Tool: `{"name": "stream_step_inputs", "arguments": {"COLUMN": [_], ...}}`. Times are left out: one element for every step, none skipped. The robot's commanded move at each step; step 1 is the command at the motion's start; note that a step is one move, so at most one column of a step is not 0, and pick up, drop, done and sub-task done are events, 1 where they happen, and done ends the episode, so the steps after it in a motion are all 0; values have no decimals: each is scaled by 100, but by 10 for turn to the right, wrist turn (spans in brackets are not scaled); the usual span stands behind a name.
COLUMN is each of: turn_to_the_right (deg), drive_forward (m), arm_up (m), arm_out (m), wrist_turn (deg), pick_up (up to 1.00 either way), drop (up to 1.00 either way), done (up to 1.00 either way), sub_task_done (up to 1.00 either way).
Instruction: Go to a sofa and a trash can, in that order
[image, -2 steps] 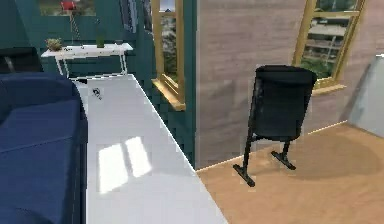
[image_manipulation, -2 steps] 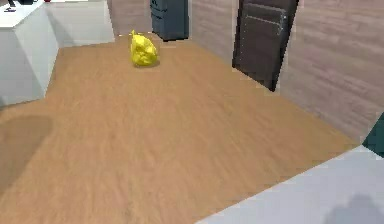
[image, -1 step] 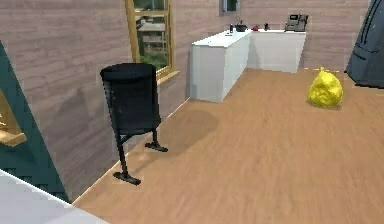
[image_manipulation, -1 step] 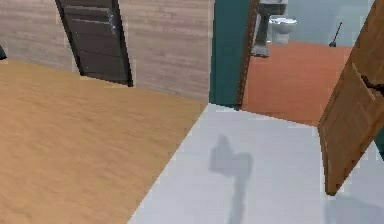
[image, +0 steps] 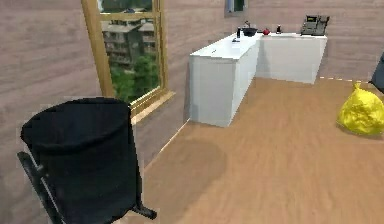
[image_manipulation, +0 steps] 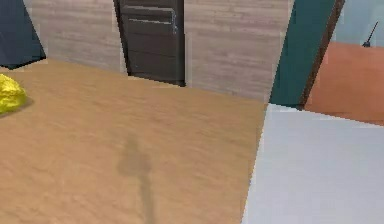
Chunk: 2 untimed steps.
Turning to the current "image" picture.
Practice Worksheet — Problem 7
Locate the black pan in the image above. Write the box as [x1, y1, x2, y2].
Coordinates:
[241, 20, 259, 38]

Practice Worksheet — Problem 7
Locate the yellow garbage bag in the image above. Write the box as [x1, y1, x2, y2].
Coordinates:
[335, 82, 384, 137]

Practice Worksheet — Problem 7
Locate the dark grey furniture corner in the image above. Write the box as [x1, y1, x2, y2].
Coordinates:
[369, 52, 384, 94]

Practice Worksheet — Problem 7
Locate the small wall window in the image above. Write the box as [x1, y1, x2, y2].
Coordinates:
[224, 0, 249, 17]

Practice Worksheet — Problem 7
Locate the wooden framed window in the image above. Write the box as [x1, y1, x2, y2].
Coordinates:
[80, 0, 177, 126]

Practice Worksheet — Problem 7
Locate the white kitchen counter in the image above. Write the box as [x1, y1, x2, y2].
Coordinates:
[188, 31, 329, 128]

